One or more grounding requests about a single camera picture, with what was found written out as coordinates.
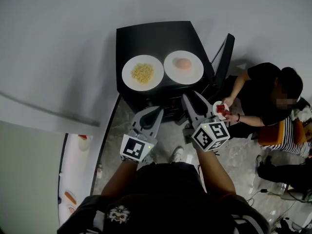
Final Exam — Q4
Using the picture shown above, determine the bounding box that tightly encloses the orange stool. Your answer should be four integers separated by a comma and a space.
258, 118, 307, 147

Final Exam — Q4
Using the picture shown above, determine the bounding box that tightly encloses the white plate with noodles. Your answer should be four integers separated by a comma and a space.
121, 55, 164, 92

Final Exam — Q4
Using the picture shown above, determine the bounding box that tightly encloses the small bowl with red food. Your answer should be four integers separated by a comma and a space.
212, 100, 230, 121

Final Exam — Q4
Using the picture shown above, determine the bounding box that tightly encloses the person's left forearm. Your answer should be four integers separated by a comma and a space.
100, 158, 139, 197

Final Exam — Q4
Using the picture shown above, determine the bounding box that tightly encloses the person's right white shoe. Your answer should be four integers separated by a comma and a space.
170, 146, 185, 163

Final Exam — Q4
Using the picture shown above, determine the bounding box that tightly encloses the black white striped cloth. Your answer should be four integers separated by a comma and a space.
262, 106, 312, 158

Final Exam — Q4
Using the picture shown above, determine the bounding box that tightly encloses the orange sausage toy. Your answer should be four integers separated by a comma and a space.
63, 191, 78, 206

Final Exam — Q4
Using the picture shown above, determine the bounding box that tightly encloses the white cake slice toy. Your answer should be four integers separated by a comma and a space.
78, 134, 91, 152

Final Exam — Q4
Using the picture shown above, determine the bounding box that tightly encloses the person's right forearm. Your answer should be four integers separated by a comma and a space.
196, 146, 236, 196

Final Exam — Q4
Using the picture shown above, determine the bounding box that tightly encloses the black mini fridge cabinet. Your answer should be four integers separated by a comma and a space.
116, 20, 236, 126

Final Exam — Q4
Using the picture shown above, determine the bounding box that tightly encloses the grey-green window blind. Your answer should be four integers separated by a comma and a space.
0, 120, 65, 234

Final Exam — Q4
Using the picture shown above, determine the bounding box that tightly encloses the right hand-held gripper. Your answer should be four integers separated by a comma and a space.
181, 91, 231, 153

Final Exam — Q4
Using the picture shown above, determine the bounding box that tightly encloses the white plate with bun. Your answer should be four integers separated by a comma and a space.
163, 50, 204, 85

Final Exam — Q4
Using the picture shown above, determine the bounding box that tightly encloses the white shelf with food items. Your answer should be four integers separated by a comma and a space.
58, 133, 95, 229

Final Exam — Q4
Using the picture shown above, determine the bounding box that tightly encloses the person's black clothing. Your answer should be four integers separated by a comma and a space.
56, 161, 271, 234

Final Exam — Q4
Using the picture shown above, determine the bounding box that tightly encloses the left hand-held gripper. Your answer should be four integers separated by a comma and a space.
119, 106, 164, 162

